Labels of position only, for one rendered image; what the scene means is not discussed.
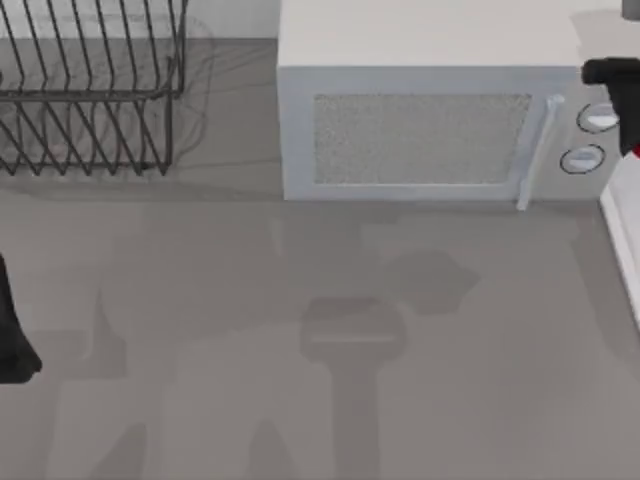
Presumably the pale microwave oven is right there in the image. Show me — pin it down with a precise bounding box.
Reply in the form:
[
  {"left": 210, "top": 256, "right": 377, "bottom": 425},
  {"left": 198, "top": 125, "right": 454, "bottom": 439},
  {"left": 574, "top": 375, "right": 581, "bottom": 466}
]
[{"left": 275, "top": 0, "right": 621, "bottom": 211}]

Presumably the microwave oven door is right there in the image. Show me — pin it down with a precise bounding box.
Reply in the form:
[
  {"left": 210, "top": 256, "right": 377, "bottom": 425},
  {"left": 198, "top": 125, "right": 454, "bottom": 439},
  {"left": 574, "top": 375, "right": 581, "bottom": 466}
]
[{"left": 278, "top": 64, "right": 556, "bottom": 202}]

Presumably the pale microwave door handle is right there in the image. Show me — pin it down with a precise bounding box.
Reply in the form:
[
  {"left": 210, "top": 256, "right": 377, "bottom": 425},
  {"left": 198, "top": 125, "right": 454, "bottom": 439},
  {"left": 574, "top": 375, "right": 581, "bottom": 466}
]
[{"left": 515, "top": 94, "right": 566, "bottom": 211}]

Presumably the microwave knob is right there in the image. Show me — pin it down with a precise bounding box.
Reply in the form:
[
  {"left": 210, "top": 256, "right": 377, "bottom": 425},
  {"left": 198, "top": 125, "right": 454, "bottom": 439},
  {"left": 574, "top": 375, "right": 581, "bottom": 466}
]
[
  {"left": 576, "top": 102, "right": 620, "bottom": 134},
  {"left": 559, "top": 143, "right": 607, "bottom": 176}
]

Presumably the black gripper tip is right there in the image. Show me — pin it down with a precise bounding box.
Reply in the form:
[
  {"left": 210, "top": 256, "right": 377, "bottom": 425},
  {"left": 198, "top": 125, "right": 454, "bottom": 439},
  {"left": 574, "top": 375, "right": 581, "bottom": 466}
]
[{"left": 0, "top": 253, "right": 43, "bottom": 386}]

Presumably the dark wire dish rack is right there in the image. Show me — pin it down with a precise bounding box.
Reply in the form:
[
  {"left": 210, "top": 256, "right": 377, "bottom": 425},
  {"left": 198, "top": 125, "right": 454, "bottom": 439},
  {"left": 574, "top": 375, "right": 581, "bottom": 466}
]
[{"left": 0, "top": 0, "right": 190, "bottom": 177}]

